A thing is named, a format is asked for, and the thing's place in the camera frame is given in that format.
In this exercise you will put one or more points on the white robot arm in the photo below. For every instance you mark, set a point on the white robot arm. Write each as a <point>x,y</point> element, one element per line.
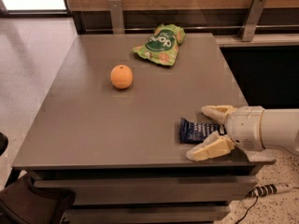
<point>279,130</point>

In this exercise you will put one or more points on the right metal wall bracket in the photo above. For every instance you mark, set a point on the right metal wall bracket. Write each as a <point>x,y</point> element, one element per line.
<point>249,26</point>

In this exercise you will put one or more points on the grey drawer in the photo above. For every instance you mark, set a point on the grey drawer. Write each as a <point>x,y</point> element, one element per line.
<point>148,215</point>
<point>155,190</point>

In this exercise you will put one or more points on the dark brown chair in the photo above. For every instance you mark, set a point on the dark brown chair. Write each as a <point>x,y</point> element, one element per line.
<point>22,203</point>

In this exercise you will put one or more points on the metal wall bracket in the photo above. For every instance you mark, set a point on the metal wall bracket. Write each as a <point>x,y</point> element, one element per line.
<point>249,26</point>
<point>116,15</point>

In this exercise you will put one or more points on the green rice chip bag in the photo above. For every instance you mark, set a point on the green rice chip bag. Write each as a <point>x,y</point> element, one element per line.
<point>162,47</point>

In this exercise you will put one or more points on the orange fruit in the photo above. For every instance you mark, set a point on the orange fruit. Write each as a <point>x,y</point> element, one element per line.
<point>121,76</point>

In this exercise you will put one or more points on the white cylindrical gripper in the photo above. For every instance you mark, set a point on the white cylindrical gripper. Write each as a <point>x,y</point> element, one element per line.
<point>244,127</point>

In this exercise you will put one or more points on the upper grey drawer front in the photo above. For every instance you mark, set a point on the upper grey drawer front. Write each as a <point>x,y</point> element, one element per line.
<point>155,190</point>

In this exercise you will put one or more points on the horizontal metal rail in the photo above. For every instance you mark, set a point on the horizontal metal rail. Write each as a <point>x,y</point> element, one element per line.
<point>210,29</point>

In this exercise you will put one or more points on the blue rxbar blueberry wrapper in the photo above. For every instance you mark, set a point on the blue rxbar blueberry wrapper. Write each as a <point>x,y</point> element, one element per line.
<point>196,133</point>

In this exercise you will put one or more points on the lower grey drawer front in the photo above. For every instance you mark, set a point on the lower grey drawer front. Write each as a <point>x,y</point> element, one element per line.
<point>148,215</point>

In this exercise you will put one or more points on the white power strip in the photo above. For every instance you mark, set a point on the white power strip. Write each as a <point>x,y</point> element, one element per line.
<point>262,191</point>

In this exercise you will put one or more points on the left metal wall bracket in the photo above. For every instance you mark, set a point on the left metal wall bracket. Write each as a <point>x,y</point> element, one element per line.
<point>116,15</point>

